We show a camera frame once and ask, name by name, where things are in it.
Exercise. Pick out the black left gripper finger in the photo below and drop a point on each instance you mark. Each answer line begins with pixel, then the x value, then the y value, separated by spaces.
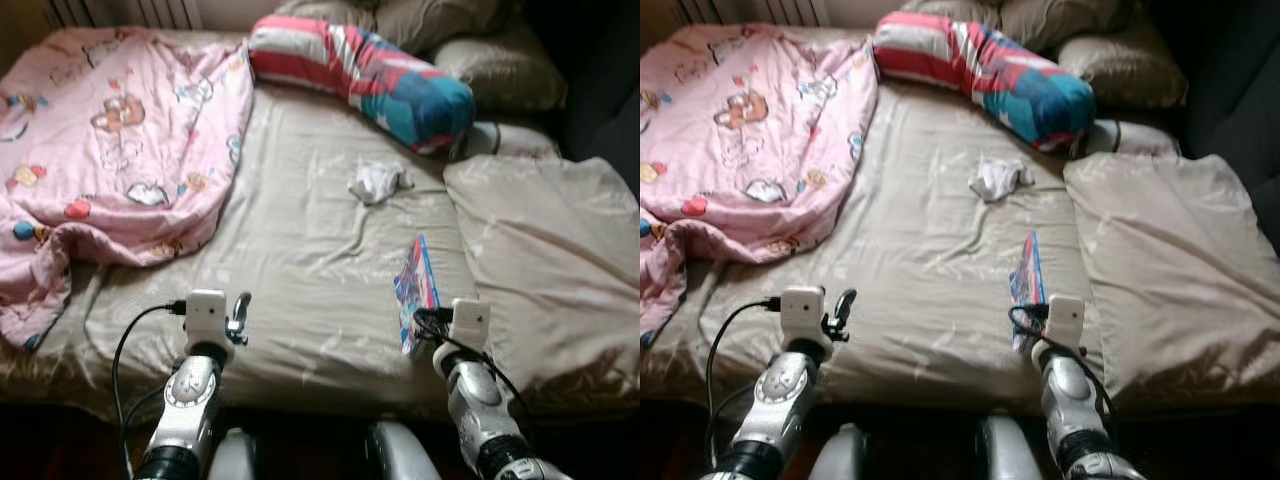
pixel 243 306
pixel 847 303

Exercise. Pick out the colourful comic book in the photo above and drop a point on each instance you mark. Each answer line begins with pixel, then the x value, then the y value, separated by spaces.
pixel 418 285
pixel 1030 280

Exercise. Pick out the pink cartoon print blanket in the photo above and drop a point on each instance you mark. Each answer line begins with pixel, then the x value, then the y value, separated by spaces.
pixel 740 150
pixel 110 150

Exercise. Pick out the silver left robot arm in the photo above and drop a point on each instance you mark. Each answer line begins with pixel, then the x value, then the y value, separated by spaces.
pixel 185 400
pixel 770 400

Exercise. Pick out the silver left robot leg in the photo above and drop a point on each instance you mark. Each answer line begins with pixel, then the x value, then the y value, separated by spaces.
pixel 838 455
pixel 232 458

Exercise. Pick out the silver robot leg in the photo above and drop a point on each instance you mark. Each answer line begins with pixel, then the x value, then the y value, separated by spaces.
pixel 232 458
pixel 402 455
pixel 838 455
pixel 1010 450

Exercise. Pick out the silver right robot leg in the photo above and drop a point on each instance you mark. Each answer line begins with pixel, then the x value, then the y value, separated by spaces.
pixel 1010 450
pixel 402 455

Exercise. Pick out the beige folded duvet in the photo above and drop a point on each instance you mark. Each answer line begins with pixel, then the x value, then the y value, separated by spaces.
pixel 550 260
pixel 1170 270

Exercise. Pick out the crumpled white sock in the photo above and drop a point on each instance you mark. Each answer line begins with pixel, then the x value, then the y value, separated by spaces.
pixel 378 182
pixel 1000 180

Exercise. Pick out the white dark-piped bed mattress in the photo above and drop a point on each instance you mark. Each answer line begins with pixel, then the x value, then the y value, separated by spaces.
pixel 1130 138
pixel 510 140

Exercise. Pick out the dark grey padded panel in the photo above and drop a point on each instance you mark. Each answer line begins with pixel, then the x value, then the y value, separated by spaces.
pixel 1230 90
pixel 600 80

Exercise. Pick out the grey pleated curtain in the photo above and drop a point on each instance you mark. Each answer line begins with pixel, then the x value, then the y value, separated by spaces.
pixel 750 10
pixel 120 12

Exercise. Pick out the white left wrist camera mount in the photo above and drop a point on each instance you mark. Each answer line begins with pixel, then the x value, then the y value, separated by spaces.
pixel 804 320
pixel 206 320

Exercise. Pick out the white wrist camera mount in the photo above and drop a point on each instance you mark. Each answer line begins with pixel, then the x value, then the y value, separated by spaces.
pixel 206 320
pixel 804 320
pixel 470 323
pixel 1065 320

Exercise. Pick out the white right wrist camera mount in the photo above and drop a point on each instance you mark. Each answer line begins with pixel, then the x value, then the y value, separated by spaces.
pixel 1065 320
pixel 470 323

